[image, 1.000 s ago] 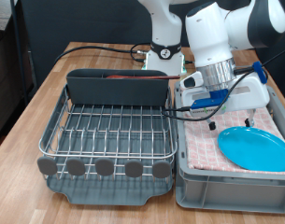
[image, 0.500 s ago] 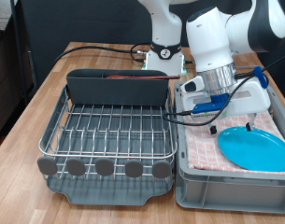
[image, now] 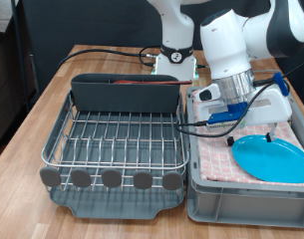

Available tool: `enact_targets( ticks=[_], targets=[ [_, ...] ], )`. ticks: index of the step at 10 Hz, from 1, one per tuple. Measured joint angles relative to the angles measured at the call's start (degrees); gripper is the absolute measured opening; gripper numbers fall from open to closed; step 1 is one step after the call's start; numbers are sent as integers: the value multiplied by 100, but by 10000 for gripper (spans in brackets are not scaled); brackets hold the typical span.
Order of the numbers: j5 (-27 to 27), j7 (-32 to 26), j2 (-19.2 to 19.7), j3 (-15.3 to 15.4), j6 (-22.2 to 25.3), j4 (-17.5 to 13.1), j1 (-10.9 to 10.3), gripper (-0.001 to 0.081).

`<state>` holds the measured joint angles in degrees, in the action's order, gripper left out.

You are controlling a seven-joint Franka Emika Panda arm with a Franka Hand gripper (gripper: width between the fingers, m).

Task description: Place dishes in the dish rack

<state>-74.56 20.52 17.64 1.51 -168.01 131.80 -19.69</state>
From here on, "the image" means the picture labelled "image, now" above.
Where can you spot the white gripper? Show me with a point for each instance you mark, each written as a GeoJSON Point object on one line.
{"type": "Point", "coordinates": [271, 106]}

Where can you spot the blue plate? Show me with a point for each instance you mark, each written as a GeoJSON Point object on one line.
{"type": "Point", "coordinates": [271, 162]}

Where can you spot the brown wooden spoon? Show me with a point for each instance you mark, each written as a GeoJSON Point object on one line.
{"type": "Point", "coordinates": [151, 82]}

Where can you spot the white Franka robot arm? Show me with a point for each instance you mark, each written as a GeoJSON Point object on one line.
{"type": "Point", "coordinates": [224, 43]}

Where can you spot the pink checked cloth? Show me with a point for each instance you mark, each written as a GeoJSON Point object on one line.
{"type": "Point", "coordinates": [214, 159]}

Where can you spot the grey plastic crate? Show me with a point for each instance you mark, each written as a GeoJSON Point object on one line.
{"type": "Point", "coordinates": [244, 205]}

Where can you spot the dark grey cutlery holder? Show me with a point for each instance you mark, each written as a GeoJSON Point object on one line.
{"type": "Point", "coordinates": [125, 98]}

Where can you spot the grey plastic drip tray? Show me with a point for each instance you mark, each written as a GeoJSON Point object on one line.
{"type": "Point", "coordinates": [118, 205]}

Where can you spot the dark partition panel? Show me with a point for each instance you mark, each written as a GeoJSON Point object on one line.
{"type": "Point", "coordinates": [91, 23]}

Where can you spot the black metal pole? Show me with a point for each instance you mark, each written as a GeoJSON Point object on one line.
{"type": "Point", "coordinates": [20, 49]}

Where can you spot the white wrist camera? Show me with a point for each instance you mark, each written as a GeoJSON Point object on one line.
{"type": "Point", "coordinates": [224, 127]}

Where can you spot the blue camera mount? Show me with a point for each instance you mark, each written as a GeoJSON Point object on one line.
{"type": "Point", "coordinates": [228, 114]}

